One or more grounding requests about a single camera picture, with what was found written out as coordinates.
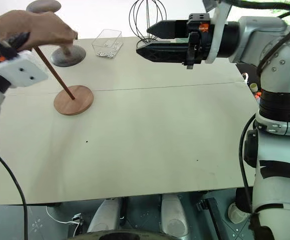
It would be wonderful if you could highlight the clear plastic box with washers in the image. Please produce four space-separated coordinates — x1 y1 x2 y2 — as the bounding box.
91 29 124 60

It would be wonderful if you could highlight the silver rounded right leg shell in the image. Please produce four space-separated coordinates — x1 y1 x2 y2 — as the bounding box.
161 194 188 237

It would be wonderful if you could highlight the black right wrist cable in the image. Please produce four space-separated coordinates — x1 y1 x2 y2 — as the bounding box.
231 0 290 77

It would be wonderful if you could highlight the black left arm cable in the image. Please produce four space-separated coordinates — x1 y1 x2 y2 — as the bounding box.
0 149 29 240

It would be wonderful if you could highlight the dark rounded robot waist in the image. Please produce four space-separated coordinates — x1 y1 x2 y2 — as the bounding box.
71 230 188 240

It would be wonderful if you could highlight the black table clamp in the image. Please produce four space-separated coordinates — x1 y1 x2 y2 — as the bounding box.
196 197 223 240

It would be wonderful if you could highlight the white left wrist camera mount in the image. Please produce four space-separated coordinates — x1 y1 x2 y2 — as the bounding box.
0 49 48 88

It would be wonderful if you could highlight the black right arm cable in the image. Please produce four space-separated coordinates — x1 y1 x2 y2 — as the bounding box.
238 113 257 213

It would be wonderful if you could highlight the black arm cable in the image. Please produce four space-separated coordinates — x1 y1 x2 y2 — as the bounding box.
0 149 29 240
238 113 257 213

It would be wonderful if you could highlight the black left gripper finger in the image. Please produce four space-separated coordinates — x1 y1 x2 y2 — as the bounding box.
8 31 32 48

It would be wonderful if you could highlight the wooden hat stand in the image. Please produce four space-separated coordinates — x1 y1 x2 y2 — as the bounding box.
34 46 95 116

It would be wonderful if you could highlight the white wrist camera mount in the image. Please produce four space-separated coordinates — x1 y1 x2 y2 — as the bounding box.
201 0 232 64
0 49 48 88

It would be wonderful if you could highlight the silver rounded left leg shell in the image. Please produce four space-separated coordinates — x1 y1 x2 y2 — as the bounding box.
87 198 122 233

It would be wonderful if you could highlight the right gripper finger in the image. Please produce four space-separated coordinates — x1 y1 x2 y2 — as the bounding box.
136 41 190 65
146 20 188 40

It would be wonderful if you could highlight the tan brown cap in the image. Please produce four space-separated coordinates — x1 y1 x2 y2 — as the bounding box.
0 9 79 51

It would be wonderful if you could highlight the white round floor fixture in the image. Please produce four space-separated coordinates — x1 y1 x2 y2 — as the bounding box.
227 201 251 225

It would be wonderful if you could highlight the black wire basket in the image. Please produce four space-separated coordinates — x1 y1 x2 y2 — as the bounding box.
129 0 167 49

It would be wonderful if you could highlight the silver rounded leg shell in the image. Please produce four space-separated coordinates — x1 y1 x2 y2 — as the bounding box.
161 194 188 237
87 198 122 233

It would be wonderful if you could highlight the thin white wire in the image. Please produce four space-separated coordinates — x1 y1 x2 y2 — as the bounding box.
46 206 82 237

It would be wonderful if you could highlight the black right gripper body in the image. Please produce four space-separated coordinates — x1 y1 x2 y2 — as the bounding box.
184 13 212 70

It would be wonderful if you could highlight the dark grey hat stand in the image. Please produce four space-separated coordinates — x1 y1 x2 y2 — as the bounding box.
26 0 87 68

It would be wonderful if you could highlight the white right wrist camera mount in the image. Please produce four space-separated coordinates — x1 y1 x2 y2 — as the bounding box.
201 0 232 64

